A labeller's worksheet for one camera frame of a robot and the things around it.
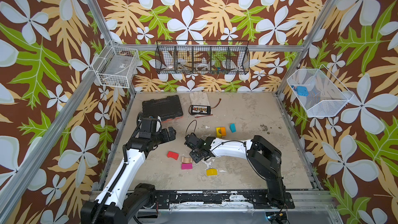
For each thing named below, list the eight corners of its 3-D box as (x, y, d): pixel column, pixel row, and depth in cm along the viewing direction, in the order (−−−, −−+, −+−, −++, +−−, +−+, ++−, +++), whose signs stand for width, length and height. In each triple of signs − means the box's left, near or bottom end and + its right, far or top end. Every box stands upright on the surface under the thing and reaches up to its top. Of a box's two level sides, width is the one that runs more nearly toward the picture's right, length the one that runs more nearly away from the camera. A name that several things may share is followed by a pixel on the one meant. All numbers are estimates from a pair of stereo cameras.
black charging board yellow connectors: (190, 114, 110) (190, 111, 107) (191, 107, 113) (191, 104, 111) (210, 114, 110) (210, 111, 107) (210, 107, 113) (210, 105, 111)
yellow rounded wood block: (206, 176, 84) (206, 174, 82) (205, 169, 86) (206, 168, 84) (217, 176, 84) (218, 175, 82) (217, 169, 86) (217, 168, 84)
